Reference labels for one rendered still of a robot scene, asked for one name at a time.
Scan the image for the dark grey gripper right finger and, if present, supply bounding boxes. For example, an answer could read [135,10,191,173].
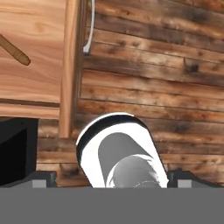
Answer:
[167,169,224,189]

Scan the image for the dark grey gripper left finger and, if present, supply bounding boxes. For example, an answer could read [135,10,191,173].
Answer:
[2,170,58,189]

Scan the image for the light wood drawer front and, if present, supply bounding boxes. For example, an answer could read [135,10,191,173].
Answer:
[58,0,89,139]

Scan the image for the light wood drawer box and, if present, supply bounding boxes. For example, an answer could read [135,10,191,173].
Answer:
[0,0,67,120]

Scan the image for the black box-shaped appliance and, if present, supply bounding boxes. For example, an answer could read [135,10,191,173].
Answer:
[0,116,40,187]

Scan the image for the white and black round object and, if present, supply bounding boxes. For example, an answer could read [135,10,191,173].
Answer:
[75,111,170,189]

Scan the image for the wooden handled pizza cutter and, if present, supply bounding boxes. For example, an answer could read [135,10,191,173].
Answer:
[0,33,32,67]

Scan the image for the silver curved drawer handle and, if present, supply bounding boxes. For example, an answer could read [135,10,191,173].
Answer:
[82,0,96,56]

